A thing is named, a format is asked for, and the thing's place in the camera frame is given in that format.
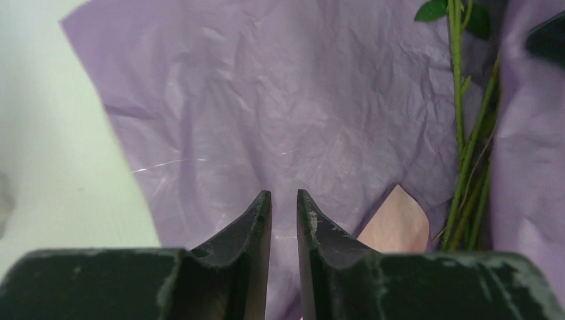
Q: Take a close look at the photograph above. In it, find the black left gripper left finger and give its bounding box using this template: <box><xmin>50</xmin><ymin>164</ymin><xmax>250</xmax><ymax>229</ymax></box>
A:
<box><xmin>1</xmin><ymin>191</ymin><xmax>272</xmax><ymax>319</ymax></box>

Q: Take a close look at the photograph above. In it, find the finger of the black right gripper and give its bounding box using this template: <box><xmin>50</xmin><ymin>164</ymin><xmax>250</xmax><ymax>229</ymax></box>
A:
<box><xmin>524</xmin><ymin>11</ymin><xmax>564</xmax><ymax>71</ymax></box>

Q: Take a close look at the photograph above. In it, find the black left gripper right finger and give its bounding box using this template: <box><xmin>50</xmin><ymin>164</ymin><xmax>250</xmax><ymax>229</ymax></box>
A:
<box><xmin>296</xmin><ymin>189</ymin><xmax>564</xmax><ymax>319</ymax></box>

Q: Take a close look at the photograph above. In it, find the pink paper flower bouquet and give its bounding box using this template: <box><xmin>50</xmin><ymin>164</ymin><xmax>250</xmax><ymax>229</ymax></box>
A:
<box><xmin>358</xmin><ymin>185</ymin><xmax>430</xmax><ymax>253</ymax></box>

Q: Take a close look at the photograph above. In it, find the purple wrapping paper sheet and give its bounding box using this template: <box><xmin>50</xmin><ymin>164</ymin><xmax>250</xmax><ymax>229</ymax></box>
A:
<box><xmin>59</xmin><ymin>0</ymin><xmax>565</xmax><ymax>320</ymax></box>

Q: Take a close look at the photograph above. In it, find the yellow flower bunch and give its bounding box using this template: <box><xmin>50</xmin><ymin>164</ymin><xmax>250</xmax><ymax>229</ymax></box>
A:
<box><xmin>414</xmin><ymin>0</ymin><xmax>502</xmax><ymax>251</ymax></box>

